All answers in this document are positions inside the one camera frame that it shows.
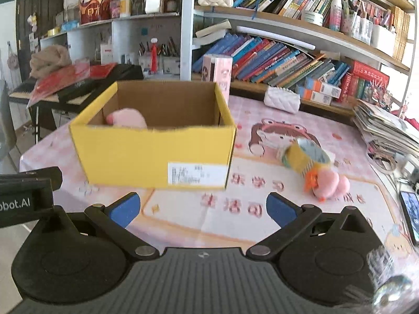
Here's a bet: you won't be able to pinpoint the white bookshelf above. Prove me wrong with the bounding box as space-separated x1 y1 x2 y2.
39 0 416 125

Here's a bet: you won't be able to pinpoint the red printed paper sheets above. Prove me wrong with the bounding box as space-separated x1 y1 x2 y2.
26 62 117 108

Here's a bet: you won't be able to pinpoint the orange and white box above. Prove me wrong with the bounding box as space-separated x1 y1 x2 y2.
305 78 342 98
296 87 333 105

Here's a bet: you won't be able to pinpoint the brown crumpled cloth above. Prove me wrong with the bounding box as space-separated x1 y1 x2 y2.
29 45 72 79

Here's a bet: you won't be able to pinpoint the long row of colourful books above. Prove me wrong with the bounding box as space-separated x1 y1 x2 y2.
191 33 351 89

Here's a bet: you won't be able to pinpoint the red boxed book set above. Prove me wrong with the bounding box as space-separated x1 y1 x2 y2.
340 60 390 103

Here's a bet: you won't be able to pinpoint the red fortune god decoration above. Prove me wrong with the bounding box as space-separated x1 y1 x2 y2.
79 0 112 25

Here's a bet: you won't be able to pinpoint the grey chair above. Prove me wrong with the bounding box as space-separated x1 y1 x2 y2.
0 80 18 171

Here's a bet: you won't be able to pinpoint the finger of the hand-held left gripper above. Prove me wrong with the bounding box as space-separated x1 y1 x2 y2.
0 167 63 190

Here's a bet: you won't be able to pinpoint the stack of magazines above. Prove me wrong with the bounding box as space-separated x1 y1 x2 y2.
352 100 419 158

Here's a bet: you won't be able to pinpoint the yellow cardboard box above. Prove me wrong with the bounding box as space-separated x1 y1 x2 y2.
69 80 237 190

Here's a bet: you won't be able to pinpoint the yellow patterned tape roll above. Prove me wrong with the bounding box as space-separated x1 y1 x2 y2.
278 137 332 175

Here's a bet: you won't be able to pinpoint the flat stack of thick books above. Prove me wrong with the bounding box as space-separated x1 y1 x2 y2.
193 20 233 44

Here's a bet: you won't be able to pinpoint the pen holder with pens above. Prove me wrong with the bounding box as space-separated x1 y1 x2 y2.
137 41 180 72

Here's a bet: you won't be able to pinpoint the black electric piano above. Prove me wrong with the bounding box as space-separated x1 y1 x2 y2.
8 64 145 105

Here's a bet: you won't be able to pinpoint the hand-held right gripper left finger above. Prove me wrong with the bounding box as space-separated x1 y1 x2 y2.
49 192 160 263

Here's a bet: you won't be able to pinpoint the white tube pink label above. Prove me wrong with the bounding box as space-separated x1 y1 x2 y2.
329 0 343 31

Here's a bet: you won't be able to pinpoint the black smartphone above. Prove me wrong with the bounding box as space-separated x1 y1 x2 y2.
399 190 419 246

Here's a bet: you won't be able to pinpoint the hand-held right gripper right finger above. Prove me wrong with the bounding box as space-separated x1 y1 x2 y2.
245 192 370 262

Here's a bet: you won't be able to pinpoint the tall pink carton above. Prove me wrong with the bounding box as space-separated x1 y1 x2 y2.
202 54 233 103

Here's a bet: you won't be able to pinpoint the dark wooden door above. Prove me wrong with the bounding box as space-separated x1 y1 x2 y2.
15 0 68 53

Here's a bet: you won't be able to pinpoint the row of orange spined books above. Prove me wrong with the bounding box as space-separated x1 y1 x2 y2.
393 5 411 61

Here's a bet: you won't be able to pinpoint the white round jar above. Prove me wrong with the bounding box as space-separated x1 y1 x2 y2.
301 10 324 27

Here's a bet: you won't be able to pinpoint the pink plush toy orange trim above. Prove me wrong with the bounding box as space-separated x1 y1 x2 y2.
304 168 350 201

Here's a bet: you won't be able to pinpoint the small white red-label carton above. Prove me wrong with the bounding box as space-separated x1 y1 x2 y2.
100 42 113 64

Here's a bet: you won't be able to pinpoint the white quilted pouch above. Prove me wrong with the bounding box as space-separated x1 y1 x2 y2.
263 86 301 114

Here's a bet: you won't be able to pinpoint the pink printed tablecloth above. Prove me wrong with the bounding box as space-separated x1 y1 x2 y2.
20 95 419 301

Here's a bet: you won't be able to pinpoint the white desk organizer box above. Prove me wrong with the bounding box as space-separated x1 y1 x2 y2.
371 23 396 56

